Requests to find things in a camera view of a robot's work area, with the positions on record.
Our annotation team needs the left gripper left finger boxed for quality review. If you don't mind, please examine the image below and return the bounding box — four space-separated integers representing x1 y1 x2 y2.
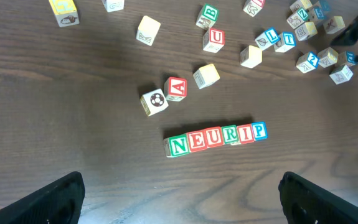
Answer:
0 171 85 224

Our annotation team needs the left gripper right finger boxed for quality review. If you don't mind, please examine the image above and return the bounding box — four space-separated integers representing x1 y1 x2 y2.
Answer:
278 171 358 224

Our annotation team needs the blue P block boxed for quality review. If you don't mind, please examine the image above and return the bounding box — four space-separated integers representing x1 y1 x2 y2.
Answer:
252 121 268 141

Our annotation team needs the red i block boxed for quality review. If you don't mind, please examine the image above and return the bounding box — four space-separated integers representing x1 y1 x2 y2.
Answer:
231 124 255 145
243 0 265 17

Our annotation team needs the green R block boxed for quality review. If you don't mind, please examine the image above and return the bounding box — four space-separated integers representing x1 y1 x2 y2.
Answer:
222 125 238 144

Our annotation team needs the red u block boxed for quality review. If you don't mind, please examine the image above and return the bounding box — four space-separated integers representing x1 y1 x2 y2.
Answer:
202 28 225 53
204 126 224 148

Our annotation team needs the red E block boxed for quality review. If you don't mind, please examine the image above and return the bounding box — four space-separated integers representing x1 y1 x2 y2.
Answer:
187 130 207 152

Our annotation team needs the green N block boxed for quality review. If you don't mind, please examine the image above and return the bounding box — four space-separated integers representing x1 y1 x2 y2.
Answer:
163 134 190 157

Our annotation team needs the blue D block lower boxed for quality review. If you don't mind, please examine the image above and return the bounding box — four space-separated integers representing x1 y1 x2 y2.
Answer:
336 51 356 67

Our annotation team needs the blue d block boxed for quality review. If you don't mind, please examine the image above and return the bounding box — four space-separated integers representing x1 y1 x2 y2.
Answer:
336 51 356 67
313 0 331 13

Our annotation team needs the blue D block upper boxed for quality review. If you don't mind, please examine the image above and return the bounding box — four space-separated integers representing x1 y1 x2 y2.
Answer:
313 0 331 13

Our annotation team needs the blue 5 block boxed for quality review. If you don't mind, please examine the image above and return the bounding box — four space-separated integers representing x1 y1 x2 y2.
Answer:
308 7 325 26

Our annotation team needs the white block right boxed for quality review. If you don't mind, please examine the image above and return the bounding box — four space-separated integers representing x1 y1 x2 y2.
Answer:
329 65 353 85

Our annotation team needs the yellow block below Z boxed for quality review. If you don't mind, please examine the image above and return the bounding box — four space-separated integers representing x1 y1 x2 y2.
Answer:
294 22 318 41

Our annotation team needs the blue 2 block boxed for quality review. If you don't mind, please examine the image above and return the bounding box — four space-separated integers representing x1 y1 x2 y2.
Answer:
296 52 319 73

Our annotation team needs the blue T block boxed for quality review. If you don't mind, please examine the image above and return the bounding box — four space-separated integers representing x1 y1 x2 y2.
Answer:
274 32 296 53

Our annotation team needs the blue L block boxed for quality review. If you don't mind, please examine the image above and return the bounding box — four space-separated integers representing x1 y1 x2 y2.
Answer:
255 27 281 50

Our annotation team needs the plain yellow block centre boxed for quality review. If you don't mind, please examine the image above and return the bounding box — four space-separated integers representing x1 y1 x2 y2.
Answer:
240 45 263 68

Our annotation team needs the white soccer ball block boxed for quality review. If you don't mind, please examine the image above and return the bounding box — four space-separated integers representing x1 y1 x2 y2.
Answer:
140 89 169 116

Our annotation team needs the green B block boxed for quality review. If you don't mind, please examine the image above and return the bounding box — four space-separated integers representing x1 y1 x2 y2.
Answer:
195 3 219 30

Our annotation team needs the yellow block beside E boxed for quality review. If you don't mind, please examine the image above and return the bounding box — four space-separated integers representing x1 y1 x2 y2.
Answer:
193 63 220 89

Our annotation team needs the red A block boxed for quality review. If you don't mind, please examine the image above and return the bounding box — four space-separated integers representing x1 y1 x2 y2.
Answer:
164 77 187 101

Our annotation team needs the yellow O block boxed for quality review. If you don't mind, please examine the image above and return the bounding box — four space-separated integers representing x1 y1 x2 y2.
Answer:
136 16 161 46

